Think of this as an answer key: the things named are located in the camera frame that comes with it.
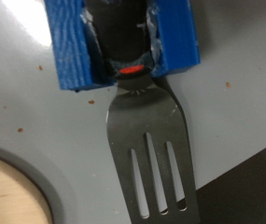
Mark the blue spatula grip block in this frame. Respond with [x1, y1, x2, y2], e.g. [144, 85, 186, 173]
[43, 0, 201, 91]

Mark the silver toaster oven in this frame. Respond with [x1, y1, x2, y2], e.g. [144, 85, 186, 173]
[0, 0, 266, 224]

